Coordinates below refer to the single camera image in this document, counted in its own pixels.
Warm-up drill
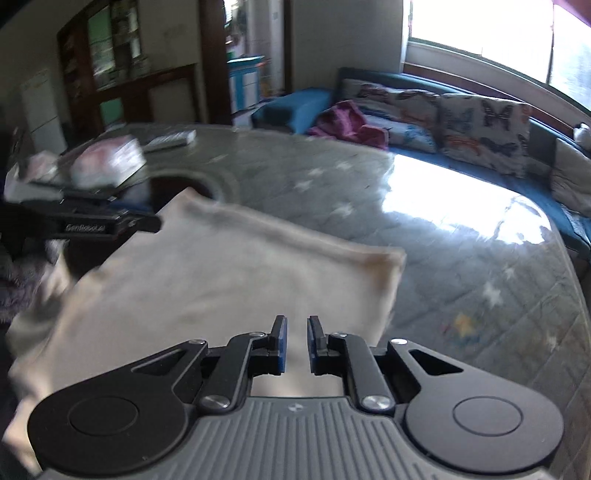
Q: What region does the white board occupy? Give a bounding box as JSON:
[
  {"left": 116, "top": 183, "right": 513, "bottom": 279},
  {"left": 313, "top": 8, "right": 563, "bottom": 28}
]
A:
[{"left": 20, "top": 68, "right": 64, "bottom": 156}]

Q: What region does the window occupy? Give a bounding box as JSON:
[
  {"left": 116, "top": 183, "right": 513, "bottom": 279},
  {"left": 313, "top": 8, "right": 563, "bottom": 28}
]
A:
[{"left": 406, "top": 0, "right": 591, "bottom": 108}]

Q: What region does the dark wooden door frame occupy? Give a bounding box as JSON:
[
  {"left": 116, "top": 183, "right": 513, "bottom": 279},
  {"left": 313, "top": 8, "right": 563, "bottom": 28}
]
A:
[{"left": 198, "top": 0, "right": 233, "bottom": 126}]

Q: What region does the dark wooden cabinet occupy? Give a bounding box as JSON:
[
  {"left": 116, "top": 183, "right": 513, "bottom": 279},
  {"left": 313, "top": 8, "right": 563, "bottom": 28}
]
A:
[{"left": 55, "top": 0, "right": 200, "bottom": 139}]

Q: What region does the cream shirt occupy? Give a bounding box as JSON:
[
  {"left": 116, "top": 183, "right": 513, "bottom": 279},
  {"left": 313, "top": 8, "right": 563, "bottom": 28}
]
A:
[{"left": 7, "top": 187, "right": 408, "bottom": 472}]

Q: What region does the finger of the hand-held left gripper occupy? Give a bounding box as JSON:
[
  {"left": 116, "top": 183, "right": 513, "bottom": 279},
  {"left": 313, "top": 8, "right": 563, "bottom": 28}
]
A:
[{"left": 119, "top": 209, "right": 163, "bottom": 235}]

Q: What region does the blue white toy shelf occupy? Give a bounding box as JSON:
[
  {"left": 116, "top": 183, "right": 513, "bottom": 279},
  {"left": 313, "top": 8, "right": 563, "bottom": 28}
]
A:
[{"left": 227, "top": 55, "right": 267, "bottom": 114}]

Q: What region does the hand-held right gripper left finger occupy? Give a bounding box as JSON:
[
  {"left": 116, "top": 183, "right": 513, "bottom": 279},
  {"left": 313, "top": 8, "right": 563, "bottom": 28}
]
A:
[{"left": 133, "top": 315, "right": 289, "bottom": 414}]

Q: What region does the magenta garment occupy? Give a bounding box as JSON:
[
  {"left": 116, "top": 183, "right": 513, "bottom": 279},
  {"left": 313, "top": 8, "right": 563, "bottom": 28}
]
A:
[{"left": 307, "top": 99, "right": 390, "bottom": 151}]

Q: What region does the butterfly print cushion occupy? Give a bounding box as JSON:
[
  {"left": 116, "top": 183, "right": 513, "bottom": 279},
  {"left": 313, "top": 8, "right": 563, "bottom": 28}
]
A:
[
  {"left": 339, "top": 78, "right": 441, "bottom": 154},
  {"left": 436, "top": 93, "right": 533, "bottom": 178}
]

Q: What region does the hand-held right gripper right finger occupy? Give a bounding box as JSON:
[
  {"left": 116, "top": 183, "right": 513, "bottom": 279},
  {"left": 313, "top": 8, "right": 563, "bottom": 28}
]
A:
[{"left": 307, "top": 315, "right": 465, "bottom": 412}]

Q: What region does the blue sofa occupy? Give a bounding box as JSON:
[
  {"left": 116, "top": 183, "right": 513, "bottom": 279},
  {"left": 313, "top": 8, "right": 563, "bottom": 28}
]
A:
[{"left": 252, "top": 67, "right": 591, "bottom": 261}]

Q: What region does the pink white packet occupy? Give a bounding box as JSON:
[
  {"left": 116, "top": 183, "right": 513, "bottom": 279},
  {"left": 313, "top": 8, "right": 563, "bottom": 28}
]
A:
[{"left": 69, "top": 136, "right": 147, "bottom": 188}]

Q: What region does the grey pillow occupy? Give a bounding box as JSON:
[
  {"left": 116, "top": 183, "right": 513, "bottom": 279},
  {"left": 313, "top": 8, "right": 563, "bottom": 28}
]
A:
[{"left": 551, "top": 137, "right": 591, "bottom": 219}]

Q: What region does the grey remote control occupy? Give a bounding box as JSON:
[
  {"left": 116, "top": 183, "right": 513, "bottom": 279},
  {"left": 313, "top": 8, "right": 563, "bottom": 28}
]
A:
[{"left": 143, "top": 130, "right": 197, "bottom": 153}]

